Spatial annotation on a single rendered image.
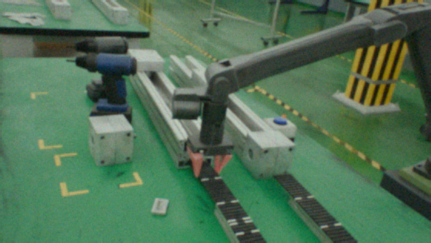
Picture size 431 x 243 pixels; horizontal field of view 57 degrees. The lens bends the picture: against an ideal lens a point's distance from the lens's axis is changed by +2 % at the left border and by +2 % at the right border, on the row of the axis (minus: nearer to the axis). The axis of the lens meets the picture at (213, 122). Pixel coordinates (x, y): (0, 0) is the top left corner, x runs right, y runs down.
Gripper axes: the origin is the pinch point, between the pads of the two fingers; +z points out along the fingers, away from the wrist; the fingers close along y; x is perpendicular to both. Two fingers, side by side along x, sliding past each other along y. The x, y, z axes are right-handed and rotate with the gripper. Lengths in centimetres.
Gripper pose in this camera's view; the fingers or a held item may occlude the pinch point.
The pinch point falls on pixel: (206, 172)
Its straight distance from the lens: 98.2
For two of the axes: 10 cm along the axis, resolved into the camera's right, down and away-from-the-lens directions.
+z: -1.2, 9.1, 4.0
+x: 3.5, 4.2, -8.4
